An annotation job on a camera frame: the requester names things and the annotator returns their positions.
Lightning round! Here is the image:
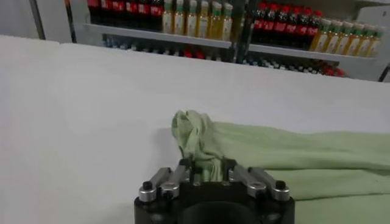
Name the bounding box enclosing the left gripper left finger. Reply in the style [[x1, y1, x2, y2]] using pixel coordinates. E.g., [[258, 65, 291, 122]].
[[138, 157, 196, 203]]

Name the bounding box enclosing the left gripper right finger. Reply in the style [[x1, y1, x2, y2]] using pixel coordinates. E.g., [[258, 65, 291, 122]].
[[221, 158, 291, 202]]

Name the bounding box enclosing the white beverage display cabinet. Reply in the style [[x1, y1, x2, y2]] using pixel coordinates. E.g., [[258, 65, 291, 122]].
[[77, 0, 244, 61], [240, 0, 390, 82]]

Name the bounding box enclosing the white cabinet shelf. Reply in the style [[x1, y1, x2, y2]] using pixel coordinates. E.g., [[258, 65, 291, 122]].
[[83, 23, 232, 49], [248, 44, 377, 63]]

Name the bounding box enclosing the open glass cabinet door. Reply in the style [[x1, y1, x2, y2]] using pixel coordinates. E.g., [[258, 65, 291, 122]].
[[29, 0, 77, 43], [377, 65, 390, 83]]

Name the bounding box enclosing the green T-shirt red print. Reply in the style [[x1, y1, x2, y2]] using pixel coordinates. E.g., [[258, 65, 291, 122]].
[[170, 109, 390, 224]]

